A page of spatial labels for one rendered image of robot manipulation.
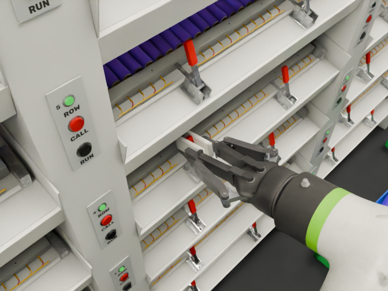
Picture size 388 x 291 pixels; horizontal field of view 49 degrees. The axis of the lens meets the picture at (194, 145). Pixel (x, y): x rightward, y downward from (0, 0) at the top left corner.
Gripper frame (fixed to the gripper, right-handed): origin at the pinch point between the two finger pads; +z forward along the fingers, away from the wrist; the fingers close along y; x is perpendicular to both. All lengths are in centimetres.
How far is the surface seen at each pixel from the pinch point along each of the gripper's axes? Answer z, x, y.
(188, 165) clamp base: 2.0, -5.4, -0.8
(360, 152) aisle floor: 18, -82, 96
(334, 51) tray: 0.6, -4.0, 44.4
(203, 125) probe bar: 5.1, -2.4, 6.9
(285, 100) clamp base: 0.1, -6.0, 25.6
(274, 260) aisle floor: 13, -83, 32
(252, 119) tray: 2.4, -6.7, 17.4
